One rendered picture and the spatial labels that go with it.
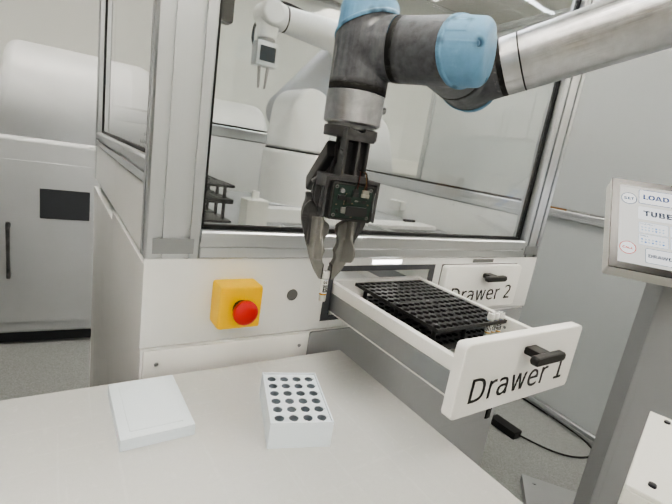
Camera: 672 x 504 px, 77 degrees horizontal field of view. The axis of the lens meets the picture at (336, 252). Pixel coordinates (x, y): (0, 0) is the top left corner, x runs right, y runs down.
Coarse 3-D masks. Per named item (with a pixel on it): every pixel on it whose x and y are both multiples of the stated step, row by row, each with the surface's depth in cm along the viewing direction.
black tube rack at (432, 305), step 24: (360, 288) 81; (384, 288) 82; (408, 288) 85; (432, 288) 87; (408, 312) 71; (432, 312) 73; (456, 312) 75; (480, 312) 78; (432, 336) 67; (456, 336) 71; (480, 336) 74
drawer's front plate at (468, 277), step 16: (448, 272) 97; (464, 272) 100; (480, 272) 104; (496, 272) 107; (512, 272) 111; (448, 288) 99; (464, 288) 102; (480, 288) 105; (496, 288) 109; (512, 288) 113; (496, 304) 111
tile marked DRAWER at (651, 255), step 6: (648, 252) 114; (654, 252) 113; (660, 252) 113; (666, 252) 113; (648, 258) 113; (654, 258) 113; (660, 258) 112; (666, 258) 112; (654, 264) 112; (660, 264) 112; (666, 264) 111
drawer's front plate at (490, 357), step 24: (504, 336) 59; (528, 336) 61; (552, 336) 65; (576, 336) 69; (456, 360) 55; (480, 360) 56; (504, 360) 59; (528, 360) 63; (456, 384) 55; (480, 384) 57; (552, 384) 69; (456, 408) 56; (480, 408) 59
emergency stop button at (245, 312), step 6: (246, 300) 66; (240, 306) 65; (246, 306) 65; (252, 306) 66; (234, 312) 65; (240, 312) 65; (246, 312) 65; (252, 312) 66; (234, 318) 65; (240, 318) 65; (246, 318) 66; (252, 318) 66; (240, 324) 66; (246, 324) 66
